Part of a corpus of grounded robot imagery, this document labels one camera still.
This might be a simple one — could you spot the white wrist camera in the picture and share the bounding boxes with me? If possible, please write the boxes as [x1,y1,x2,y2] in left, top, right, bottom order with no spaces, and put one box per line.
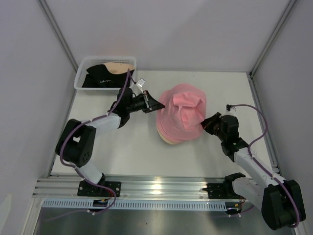
[223,104,237,117]
[134,78,145,94]

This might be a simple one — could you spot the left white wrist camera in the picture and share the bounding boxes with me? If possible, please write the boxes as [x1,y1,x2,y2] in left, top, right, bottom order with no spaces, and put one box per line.
[134,78,145,94]

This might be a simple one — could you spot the white slotted cable duct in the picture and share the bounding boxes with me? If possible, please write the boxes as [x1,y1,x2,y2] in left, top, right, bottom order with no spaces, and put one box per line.
[42,198,227,212]

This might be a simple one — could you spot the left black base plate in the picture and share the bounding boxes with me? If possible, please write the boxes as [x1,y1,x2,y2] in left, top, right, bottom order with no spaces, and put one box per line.
[77,181,122,197]

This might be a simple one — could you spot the aluminium mounting rail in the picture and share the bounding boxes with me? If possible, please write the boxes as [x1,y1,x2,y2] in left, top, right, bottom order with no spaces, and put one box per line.
[32,174,299,201]

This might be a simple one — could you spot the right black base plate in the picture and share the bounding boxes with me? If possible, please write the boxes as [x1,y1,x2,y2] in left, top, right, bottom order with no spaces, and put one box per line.
[202,173,246,199]

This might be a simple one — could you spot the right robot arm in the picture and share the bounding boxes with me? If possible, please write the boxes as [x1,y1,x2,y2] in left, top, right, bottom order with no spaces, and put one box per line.
[201,113,306,230]

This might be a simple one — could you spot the white plastic basket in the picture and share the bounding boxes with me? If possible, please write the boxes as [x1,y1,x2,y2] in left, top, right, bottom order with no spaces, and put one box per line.
[74,56,137,94]

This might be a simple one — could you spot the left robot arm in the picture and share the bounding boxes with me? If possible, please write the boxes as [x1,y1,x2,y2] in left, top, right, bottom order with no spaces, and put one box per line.
[55,88,165,196]

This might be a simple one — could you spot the black hat in basket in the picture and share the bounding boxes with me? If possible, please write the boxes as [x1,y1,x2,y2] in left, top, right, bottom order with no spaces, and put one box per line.
[83,64,134,88]

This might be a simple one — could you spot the right aluminium corner post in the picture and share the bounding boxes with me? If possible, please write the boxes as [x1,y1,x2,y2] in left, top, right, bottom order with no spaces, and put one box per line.
[248,0,301,79]

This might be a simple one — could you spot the aluminium corner post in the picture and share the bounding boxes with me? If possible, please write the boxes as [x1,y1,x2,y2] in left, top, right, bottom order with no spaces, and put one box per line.
[37,0,78,71]
[248,0,301,79]

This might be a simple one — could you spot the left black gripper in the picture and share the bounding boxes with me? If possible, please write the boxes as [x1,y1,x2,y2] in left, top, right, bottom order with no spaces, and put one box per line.
[127,91,164,114]

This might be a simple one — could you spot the left aluminium corner post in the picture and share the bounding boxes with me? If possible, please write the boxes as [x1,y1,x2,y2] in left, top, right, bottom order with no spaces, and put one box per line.
[37,0,78,71]

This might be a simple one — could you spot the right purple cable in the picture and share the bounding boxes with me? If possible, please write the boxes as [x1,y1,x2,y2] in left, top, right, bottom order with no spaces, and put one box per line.
[226,104,303,228]

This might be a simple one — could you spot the pink bucket hat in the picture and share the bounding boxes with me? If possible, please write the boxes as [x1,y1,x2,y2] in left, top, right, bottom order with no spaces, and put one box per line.
[158,83,208,132]
[156,107,205,142]

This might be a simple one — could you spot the purple cable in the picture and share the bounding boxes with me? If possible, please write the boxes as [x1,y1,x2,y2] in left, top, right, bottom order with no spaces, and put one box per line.
[226,104,303,228]
[45,68,140,221]

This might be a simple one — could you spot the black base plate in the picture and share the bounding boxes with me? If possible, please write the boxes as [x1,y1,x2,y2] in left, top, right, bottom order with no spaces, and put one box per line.
[77,181,122,197]
[202,173,246,199]

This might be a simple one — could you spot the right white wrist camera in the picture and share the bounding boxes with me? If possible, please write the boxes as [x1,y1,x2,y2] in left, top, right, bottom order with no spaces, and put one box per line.
[223,104,237,117]

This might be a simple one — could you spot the beige bucket hat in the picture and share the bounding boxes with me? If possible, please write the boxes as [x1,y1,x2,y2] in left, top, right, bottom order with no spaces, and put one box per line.
[157,129,184,145]

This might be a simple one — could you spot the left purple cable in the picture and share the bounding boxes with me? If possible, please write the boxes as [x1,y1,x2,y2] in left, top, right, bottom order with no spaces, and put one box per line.
[45,68,140,221]

